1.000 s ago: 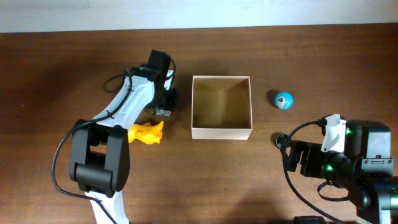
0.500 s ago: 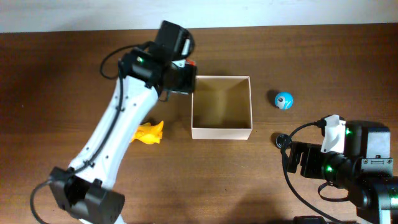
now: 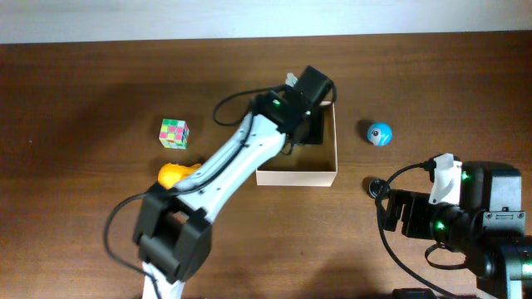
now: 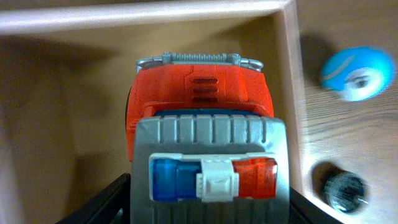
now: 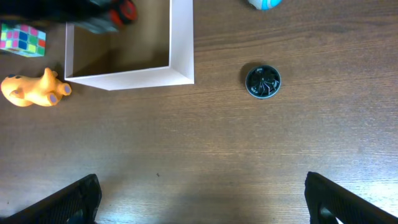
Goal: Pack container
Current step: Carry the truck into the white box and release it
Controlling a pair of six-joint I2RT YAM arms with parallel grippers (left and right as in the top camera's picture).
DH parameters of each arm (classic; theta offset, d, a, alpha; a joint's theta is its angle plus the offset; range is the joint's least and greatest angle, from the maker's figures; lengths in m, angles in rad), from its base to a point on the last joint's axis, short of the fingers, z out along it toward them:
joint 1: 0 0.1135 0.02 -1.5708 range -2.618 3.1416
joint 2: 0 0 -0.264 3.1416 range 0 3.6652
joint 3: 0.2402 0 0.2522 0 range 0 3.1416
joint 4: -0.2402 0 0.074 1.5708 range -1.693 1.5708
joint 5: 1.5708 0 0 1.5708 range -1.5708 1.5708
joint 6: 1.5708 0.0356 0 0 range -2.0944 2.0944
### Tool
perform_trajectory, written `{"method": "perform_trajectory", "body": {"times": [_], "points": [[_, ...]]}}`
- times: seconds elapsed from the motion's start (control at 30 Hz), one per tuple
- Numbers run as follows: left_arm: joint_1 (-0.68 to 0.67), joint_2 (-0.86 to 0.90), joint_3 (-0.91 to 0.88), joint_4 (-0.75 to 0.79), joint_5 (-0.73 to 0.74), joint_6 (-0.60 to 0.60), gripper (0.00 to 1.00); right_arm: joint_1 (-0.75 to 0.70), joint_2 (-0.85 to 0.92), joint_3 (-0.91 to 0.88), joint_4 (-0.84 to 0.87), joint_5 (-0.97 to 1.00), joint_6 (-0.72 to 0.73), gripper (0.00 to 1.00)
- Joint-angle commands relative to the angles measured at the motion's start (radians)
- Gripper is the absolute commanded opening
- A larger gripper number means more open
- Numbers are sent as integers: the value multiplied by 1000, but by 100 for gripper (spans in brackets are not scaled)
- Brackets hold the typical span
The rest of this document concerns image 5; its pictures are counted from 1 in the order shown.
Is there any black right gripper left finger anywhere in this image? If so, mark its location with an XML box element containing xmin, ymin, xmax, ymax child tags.
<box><xmin>1</xmin><ymin>174</ymin><xmax>102</xmax><ymax>224</ymax></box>

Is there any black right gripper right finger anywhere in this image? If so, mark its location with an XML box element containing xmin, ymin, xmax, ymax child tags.
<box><xmin>304</xmin><ymin>172</ymin><xmax>397</xmax><ymax>224</ymax></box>

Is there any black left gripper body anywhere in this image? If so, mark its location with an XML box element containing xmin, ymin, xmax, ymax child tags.
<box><xmin>1</xmin><ymin>0</ymin><xmax>115</xmax><ymax>23</ymax></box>

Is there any colourful puzzle cube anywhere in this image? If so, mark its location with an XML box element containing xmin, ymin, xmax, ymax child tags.
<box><xmin>1</xmin><ymin>24</ymin><xmax>46</xmax><ymax>57</ymax></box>

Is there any red grey toy truck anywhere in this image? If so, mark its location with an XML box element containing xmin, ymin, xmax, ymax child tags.
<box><xmin>73</xmin><ymin>0</ymin><xmax>137</xmax><ymax>34</ymax></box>

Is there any orange rubber dinosaur toy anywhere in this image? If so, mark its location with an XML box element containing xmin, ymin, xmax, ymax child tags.
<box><xmin>1</xmin><ymin>68</ymin><xmax>72</xmax><ymax>107</ymax></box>

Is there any white cardboard box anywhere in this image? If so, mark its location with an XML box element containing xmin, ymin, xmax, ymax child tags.
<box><xmin>64</xmin><ymin>0</ymin><xmax>195</xmax><ymax>90</ymax></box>

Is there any black round spinner toy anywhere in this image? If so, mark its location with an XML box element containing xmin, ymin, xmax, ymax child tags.
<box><xmin>244</xmin><ymin>65</ymin><xmax>282</xmax><ymax>99</ymax></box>

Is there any blue round ball toy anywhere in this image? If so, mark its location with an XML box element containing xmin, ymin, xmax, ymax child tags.
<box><xmin>248</xmin><ymin>0</ymin><xmax>282</xmax><ymax>11</ymax></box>

